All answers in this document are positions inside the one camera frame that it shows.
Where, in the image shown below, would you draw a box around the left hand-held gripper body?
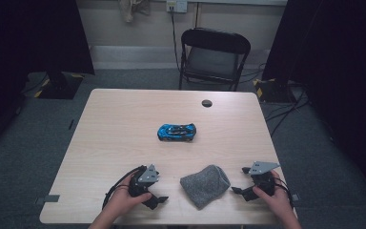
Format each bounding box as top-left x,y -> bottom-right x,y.
128,164 -> 160,198

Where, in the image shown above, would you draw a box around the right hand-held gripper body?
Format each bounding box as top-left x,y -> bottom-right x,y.
249,161 -> 280,196

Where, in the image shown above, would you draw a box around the grey knitted cloth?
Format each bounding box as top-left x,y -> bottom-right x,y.
179,164 -> 232,210

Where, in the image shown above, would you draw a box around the blue toy car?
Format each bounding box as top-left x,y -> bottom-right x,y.
156,122 -> 197,142

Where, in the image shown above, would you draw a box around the person's right hand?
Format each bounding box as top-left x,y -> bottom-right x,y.
253,171 -> 295,220

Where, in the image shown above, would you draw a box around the person's left hand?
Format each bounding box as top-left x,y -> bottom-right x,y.
103,175 -> 153,219

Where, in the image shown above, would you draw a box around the black stand base yellow stripes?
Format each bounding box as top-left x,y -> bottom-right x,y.
252,77 -> 296,103
32,71 -> 85,100

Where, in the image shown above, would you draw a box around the black folding chair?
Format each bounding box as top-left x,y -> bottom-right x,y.
178,27 -> 252,93

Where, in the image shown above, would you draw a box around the black curtain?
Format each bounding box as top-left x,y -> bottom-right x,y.
261,0 -> 366,204
0,0 -> 95,158

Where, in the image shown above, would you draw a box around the beige hanging cloth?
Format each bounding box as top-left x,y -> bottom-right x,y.
117,0 -> 152,23

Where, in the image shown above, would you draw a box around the right hand-held gripper cable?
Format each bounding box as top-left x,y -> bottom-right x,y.
273,176 -> 295,208

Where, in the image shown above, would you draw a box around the black floor cables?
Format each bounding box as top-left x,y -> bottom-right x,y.
239,63 -> 311,137

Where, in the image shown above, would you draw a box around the black wall socket cable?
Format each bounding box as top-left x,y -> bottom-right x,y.
170,6 -> 182,73

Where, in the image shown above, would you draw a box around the thin black wall cable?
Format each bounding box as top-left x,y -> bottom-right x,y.
194,2 -> 201,29

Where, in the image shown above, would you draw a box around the white wall socket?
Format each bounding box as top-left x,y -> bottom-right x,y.
166,0 -> 189,13

